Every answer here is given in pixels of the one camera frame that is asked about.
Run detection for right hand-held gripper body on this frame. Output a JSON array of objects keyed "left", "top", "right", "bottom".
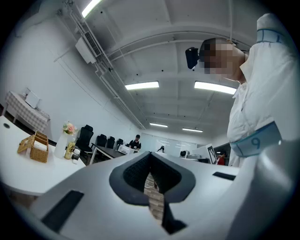
[{"left": 192, "top": 143, "right": 218, "bottom": 165}]

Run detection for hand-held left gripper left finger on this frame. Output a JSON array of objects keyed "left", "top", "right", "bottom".
[{"left": 30, "top": 151, "right": 169, "bottom": 240}]

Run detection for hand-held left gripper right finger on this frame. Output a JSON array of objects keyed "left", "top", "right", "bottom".
[{"left": 150, "top": 152, "right": 240, "bottom": 240}]

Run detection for dark bottle white cap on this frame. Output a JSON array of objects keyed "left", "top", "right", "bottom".
[{"left": 71, "top": 148, "right": 81, "bottom": 165}]

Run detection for yellow tea bottle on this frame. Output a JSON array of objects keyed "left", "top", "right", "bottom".
[{"left": 64, "top": 138, "right": 77, "bottom": 160}]

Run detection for white printer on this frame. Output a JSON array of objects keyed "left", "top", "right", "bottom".
[{"left": 117, "top": 144, "right": 135, "bottom": 155}]

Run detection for white vase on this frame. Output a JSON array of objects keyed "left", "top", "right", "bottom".
[{"left": 54, "top": 133, "right": 69, "bottom": 159}]

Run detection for wicker storage basket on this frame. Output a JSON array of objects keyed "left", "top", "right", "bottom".
[{"left": 30, "top": 130, "right": 49, "bottom": 164}]

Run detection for pastel artificial flowers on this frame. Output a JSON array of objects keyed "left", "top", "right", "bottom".
[{"left": 62, "top": 120, "right": 78, "bottom": 136}]

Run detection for person's white coat torso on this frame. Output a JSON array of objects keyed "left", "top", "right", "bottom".
[{"left": 226, "top": 13, "right": 300, "bottom": 167}]

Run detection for wicker basket lid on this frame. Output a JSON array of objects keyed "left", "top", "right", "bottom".
[{"left": 17, "top": 135, "right": 35, "bottom": 155}]

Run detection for person's head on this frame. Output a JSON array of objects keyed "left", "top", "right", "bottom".
[{"left": 199, "top": 37, "right": 249, "bottom": 84}]

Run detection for checked cloth table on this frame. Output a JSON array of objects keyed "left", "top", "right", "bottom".
[{"left": 1, "top": 90, "right": 51, "bottom": 134}]

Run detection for small white box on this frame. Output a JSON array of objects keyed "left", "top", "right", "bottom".
[{"left": 23, "top": 88, "right": 42, "bottom": 109}]

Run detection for white air conditioner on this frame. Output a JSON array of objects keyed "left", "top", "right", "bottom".
[{"left": 75, "top": 30, "right": 103, "bottom": 64}]

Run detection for dark desk white frame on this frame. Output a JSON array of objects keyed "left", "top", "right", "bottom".
[{"left": 88, "top": 142, "right": 132, "bottom": 166}]

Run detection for black head camera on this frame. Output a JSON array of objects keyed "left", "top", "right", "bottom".
[{"left": 185, "top": 46, "right": 200, "bottom": 70}]

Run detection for white ceiling cable tray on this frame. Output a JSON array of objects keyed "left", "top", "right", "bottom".
[{"left": 57, "top": 2, "right": 150, "bottom": 129}]

